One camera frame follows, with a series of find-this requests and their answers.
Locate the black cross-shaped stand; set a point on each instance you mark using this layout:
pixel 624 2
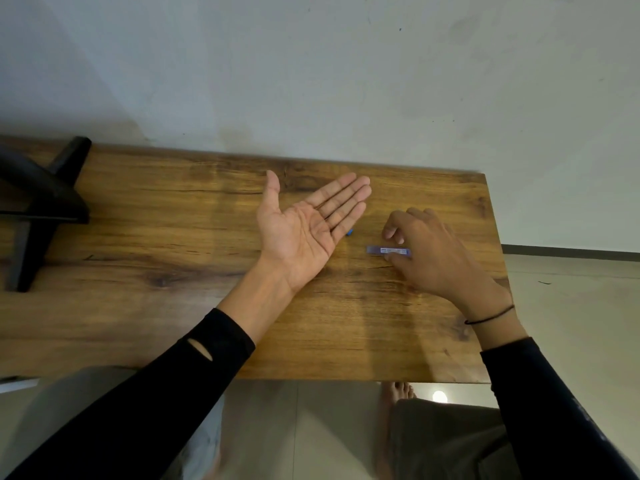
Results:
pixel 45 199

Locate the person's left forearm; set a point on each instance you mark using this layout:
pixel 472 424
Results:
pixel 175 374

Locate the person's right hand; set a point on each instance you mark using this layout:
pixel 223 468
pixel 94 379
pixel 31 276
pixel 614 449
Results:
pixel 445 264

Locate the person's left little finger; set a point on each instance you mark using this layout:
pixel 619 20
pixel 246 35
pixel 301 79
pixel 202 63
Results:
pixel 351 218

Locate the grey trousers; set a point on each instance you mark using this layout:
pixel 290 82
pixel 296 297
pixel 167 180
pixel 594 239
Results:
pixel 440 439

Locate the black wrist band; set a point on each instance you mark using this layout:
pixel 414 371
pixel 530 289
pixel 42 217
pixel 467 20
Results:
pixel 492 316

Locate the person's right thumb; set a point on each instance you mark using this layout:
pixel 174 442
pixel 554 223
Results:
pixel 404 267

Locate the person's left hand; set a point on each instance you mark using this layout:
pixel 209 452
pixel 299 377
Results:
pixel 295 239

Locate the person's right foot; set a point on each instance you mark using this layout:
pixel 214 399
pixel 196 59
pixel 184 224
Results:
pixel 397 392

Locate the person's left thumb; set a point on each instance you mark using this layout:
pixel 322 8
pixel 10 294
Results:
pixel 272 192

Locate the person's right forearm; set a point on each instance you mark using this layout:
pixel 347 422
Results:
pixel 545 394

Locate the person's left middle finger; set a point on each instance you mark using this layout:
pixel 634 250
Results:
pixel 345 196

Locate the white flat object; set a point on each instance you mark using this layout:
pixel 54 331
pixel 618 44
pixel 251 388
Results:
pixel 17 384

